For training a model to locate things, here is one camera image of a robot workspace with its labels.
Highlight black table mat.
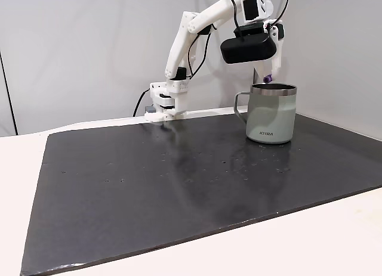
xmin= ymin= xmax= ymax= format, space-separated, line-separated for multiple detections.
xmin=20 ymin=111 xmax=382 ymax=276

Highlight black webcam cable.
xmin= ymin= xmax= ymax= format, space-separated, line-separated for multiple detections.
xmin=223 ymin=0 xmax=246 ymax=44

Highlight black base power cable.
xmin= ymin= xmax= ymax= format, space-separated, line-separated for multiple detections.
xmin=133 ymin=90 xmax=150 ymax=118

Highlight thin black wall strip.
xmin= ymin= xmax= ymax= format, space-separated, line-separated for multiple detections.
xmin=0 ymin=50 xmax=19 ymax=136

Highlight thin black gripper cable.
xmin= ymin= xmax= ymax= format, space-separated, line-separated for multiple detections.
xmin=275 ymin=0 xmax=290 ymax=24

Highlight black servo cable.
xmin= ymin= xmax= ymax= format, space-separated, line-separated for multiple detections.
xmin=186 ymin=24 xmax=217 ymax=80

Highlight black oval webcam with clip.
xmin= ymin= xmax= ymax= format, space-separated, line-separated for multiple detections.
xmin=220 ymin=23 xmax=277 ymax=65

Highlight grey-green steel mug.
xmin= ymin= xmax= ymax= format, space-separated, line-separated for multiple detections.
xmin=234 ymin=83 xmax=298 ymax=145

